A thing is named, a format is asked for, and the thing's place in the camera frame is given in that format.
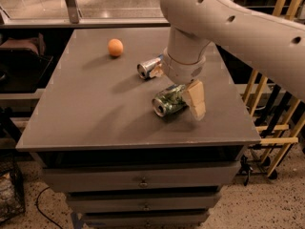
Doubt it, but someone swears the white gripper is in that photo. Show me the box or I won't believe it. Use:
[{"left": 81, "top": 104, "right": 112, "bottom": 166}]
[{"left": 150, "top": 50, "right": 206, "bottom": 120}]

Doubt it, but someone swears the green soda can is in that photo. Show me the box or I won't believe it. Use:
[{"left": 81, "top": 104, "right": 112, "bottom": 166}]
[{"left": 152, "top": 84, "right": 186, "bottom": 117}]

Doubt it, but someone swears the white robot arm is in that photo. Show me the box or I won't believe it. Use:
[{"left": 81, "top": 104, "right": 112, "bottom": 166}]
[{"left": 160, "top": 0, "right": 305, "bottom": 120}]

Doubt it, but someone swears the blue silver energy drink can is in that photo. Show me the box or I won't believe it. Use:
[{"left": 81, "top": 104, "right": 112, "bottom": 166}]
[{"left": 137, "top": 54, "right": 163, "bottom": 80}]

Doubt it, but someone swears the orange fruit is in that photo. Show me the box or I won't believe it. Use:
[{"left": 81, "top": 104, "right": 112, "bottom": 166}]
[{"left": 108, "top": 39, "right": 124, "bottom": 57}]

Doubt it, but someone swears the grey drawer cabinet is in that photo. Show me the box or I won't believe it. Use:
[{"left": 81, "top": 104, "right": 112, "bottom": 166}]
[{"left": 15, "top": 26, "right": 262, "bottom": 229}]

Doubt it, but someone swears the top grey drawer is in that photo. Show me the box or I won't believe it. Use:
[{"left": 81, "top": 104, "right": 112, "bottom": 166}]
[{"left": 43, "top": 161, "right": 240, "bottom": 193}]

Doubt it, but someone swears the grey drawer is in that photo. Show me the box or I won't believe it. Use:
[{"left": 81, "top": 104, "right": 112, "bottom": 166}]
[
  {"left": 67, "top": 192, "right": 220, "bottom": 213},
  {"left": 43, "top": 161, "right": 240, "bottom": 193},
  {"left": 82, "top": 211, "right": 209, "bottom": 228}
]

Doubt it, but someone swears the middle grey drawer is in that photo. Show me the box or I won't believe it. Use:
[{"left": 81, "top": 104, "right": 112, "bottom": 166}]
[{"left": 67, "top": 192, "right": 220, "bottom": 213}]

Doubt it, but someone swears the bottom grey drawer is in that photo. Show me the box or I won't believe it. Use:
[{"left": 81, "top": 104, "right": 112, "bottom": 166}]
[{"left": 82, "top": 211, "right": 209, "bottom": 228}]

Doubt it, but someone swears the dark chair at left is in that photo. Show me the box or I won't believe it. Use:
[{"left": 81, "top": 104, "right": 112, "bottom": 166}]
[{"left": 0, "top": 33, "right": 52, "bottom": 94}]

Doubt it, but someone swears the metal window frame rail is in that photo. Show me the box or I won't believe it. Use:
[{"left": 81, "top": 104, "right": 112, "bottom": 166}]
[{"left": 0, "top": 0, "right": 167, "bottom": 29}]

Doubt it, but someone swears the black floor cable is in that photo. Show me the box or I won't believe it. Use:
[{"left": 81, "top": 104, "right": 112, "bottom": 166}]
[{"left": 35, "top": 186, "right": 65, "bottom": 229}]

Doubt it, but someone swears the black wire basket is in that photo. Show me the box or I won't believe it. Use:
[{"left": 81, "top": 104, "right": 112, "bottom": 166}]
[{"left": 0, "top": 154, "right": 25, "bottom": 223}]

